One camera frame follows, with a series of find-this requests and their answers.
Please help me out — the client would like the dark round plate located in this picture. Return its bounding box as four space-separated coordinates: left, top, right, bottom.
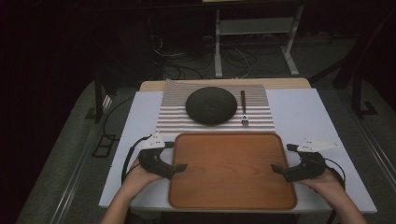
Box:
185 86 238 126

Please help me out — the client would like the black metal stand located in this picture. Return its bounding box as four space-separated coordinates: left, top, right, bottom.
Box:
92 40 142 124
307 8 396 119

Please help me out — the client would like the person's left hand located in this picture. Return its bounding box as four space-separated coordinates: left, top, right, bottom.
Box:
121 158 164 198

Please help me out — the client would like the tangle of floor cables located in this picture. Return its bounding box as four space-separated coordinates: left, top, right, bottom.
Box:
148 32 261 80

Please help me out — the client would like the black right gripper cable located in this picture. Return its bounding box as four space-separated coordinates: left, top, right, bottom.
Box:
323 157 347 191

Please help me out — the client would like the white metal table frame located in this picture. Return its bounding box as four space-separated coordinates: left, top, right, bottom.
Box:
213 3 305 79

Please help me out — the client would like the brown wooden tray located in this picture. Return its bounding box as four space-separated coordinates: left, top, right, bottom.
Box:
167 132 298 211

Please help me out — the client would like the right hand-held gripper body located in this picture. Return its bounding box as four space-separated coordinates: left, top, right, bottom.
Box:
283 137 341 183

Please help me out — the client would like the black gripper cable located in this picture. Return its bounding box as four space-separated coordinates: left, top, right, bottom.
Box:
120 133 153 187
323 157 347 191

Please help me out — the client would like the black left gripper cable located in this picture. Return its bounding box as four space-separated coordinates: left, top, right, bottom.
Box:
120 133 153 187

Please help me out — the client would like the striped placemat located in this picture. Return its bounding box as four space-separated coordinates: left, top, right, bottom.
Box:
155 78 276 135

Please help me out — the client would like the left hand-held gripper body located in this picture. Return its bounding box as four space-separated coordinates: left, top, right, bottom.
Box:
137 131 176 181

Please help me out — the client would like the fork with brown handle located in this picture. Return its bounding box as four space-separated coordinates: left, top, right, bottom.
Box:
239 90 249 127

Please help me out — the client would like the person's right hand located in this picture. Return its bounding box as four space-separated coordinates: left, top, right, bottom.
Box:
294 167 346 202

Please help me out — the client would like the black floor bracket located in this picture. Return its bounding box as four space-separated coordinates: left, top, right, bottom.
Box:
92 133 119 159

